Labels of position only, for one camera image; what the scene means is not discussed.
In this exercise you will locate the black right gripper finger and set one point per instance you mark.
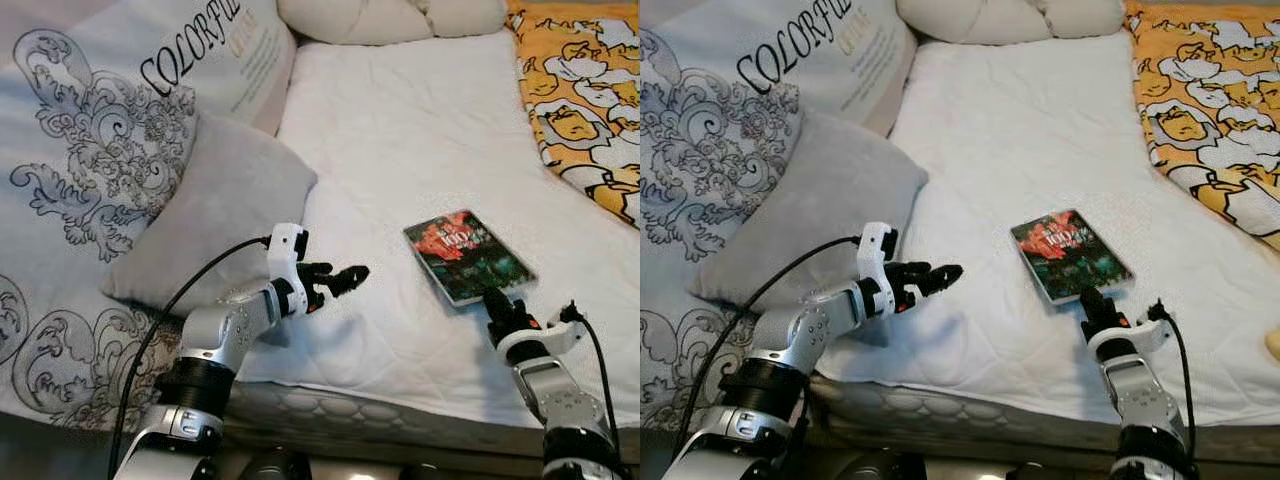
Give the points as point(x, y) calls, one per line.
point(492, 305)
point(508, 307)
point(1103, 305)
point(1087, 304)

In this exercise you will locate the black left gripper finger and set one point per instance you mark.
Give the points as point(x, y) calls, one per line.
point(348, 280)
point(941, 278)
point(920, 266)
point(327, 268)

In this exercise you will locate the red green paperback book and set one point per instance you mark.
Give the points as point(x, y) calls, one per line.
point(1068, 255)
point(465, 255)

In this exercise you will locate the yellow cartoon egg quilt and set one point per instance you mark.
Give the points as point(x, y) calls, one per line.
point(1200, 100)
point(580, 100)

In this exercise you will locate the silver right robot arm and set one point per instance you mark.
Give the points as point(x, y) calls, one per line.
point(1140, 400)
point(560, 400)

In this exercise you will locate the white quilted mattress pad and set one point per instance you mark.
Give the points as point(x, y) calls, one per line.
point(1020, 130)
point(400, 130)

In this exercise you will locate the small tan object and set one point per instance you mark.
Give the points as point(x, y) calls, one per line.
point(1274, 345)

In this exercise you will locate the dark left robot leg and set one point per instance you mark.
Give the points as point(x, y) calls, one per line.
point(275, 468)
point(865, 468)

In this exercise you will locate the white scroll print cushion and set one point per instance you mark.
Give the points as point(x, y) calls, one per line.
point(90, 100)
point(720, 110)

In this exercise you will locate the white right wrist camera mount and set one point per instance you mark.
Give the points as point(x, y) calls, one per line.
point(530, 350)
point(1120, 348)

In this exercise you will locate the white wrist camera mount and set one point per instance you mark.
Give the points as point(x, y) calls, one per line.
point(875, 245)
point(285, 245)
point(530, 350)
point(1120, 348)

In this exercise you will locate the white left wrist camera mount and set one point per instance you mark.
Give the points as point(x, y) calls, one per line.
point(875, 245)
point(285, 245)

